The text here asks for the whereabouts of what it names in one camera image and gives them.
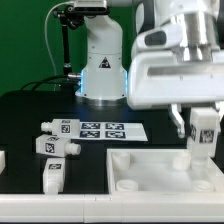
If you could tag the white front obstacle wall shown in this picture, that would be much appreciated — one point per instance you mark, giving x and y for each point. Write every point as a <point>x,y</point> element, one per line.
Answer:
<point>113,208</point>

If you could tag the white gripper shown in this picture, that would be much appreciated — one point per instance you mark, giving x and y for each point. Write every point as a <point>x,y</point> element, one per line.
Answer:
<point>156,78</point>

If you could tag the white left obstacle wall piece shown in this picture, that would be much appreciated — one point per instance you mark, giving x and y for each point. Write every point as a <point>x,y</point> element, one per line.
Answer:
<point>2,161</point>

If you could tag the white sheet with tags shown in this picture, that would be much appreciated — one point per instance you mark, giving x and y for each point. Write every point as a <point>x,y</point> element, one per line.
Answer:
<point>112,131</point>

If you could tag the white square tabletop tray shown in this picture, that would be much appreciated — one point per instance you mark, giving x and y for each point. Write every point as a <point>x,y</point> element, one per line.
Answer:
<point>161,170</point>

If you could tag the grey camera on stand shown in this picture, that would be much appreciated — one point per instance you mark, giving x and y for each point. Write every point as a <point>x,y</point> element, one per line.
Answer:
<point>85,7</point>

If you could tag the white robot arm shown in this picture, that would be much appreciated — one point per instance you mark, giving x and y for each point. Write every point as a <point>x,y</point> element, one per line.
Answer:
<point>176,58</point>

